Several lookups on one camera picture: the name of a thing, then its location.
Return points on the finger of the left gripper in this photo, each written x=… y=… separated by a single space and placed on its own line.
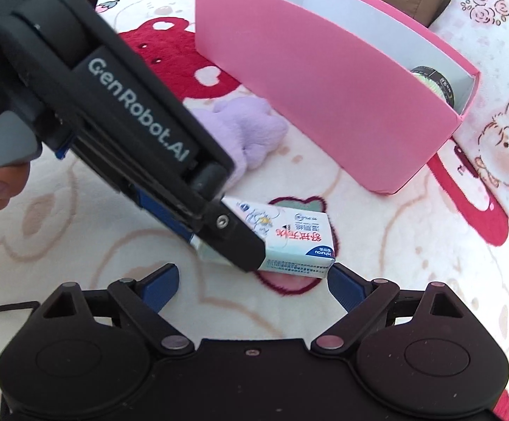
x=225 y=238
x=163 y=214

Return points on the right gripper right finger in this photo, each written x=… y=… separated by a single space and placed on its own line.
x=365 y=303

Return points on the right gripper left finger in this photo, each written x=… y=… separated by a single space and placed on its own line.
x=141 y=301

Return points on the white tissue box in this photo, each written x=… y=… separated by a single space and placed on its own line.
x=297 y=242

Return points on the purple plush toy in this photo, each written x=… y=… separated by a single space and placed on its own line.
x=247 y=129

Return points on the pink storage box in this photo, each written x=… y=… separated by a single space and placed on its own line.
x=340 y=71

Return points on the green yarn ball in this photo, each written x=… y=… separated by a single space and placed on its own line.
x=436 y=82

